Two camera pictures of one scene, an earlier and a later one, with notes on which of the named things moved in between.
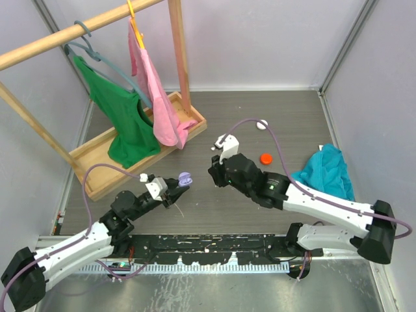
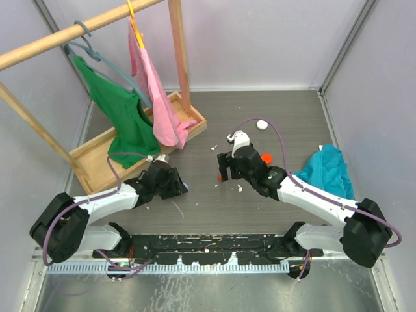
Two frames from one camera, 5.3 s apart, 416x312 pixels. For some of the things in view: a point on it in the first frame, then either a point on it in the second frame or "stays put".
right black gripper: x=216 y=171 → x=225 y=160
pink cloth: x=167 y=127 stays put
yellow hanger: x=140 y=36 stays put
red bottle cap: x=266 y=158 stays put
